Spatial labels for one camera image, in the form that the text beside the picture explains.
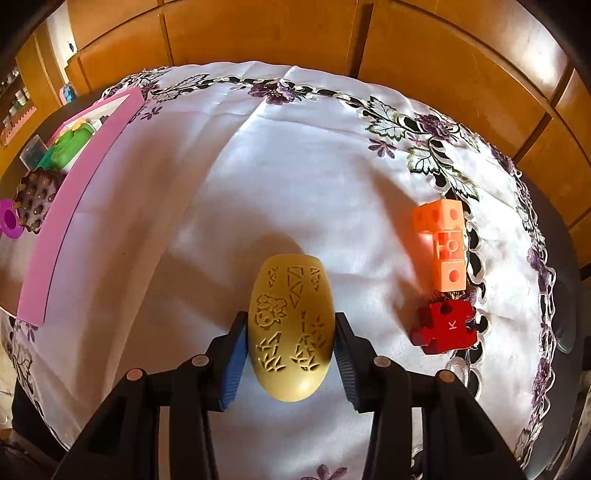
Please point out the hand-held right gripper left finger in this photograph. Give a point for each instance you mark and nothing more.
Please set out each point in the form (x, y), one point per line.
(233, 364)

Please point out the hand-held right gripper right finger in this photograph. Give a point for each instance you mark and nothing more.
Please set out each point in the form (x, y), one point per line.
(346, 364)

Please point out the yellow carved egg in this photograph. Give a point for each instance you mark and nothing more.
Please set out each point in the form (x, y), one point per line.
(291, 300)

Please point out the red puzzle piece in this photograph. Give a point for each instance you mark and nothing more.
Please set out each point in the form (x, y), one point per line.
(443, 327)

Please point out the orange cube block toy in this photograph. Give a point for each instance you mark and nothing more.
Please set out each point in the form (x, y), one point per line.
(445, 272)

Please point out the pink storage box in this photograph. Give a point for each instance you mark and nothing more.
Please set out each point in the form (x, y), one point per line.
(60, 230)

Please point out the brown grape ornament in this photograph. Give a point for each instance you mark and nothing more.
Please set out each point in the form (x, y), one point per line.
(37, 198)

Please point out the purple plastic cup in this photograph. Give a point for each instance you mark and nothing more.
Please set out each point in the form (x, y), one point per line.
(9, 219)

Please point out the white green plug-in device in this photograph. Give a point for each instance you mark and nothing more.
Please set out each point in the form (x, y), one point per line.
(71, 141)

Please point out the white embroidered floral tablecloth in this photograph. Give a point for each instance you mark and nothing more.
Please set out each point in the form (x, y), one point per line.
(277, 184)

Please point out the wooden panelled wardrobe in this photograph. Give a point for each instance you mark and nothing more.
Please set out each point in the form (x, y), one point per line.
(277, 27)

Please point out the cluttered shelf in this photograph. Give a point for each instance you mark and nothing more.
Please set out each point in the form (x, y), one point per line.
(16, 101)

